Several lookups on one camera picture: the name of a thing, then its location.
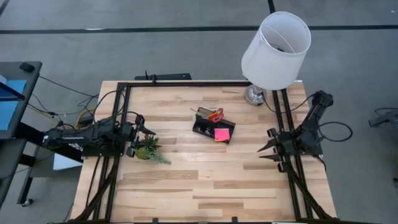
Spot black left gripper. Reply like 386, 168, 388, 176
123, 114, 157, 158

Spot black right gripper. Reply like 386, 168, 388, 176
257, 126, 295, 174

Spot green potted succulent plant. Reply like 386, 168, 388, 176
134, 133, 172, 166

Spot pink sticky note pad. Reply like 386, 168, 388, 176
213, 128, 231, 142

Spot yellow pencil pink eraser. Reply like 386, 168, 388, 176
190, 107, 208, 119

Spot black mesh desk organizer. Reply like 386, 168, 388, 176
191, 106, 236, 145

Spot red handled scissors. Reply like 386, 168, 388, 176
206, 107, 225, 124

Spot black box with antenna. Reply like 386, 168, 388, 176
134, 70, 193, 81

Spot white box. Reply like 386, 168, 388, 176
52, 142, 85, 171

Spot table lamp white shade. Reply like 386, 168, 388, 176
241, 11, 312, 107

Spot grey side desk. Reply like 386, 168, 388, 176
0, 61, 84, 208

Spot blue screen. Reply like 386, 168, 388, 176
0, 79, 28, 131

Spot black computer mouse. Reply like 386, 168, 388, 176
19, 62, 36, 73

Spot thin black cable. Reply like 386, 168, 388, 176
262, 91, 317, 114

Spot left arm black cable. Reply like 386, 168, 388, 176
92, 89, 141, 125

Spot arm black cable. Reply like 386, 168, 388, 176
92, 89, 141, 125
317, 121, 354, 144

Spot black aluminium table frame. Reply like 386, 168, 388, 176
73, 80, 338, 224

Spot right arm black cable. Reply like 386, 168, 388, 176
317, 121, 354, 144

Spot black floor cable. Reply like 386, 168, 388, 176
39, 75, 100, 98

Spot dark floor stand with cable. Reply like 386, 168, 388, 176
368, 107, 398, 128

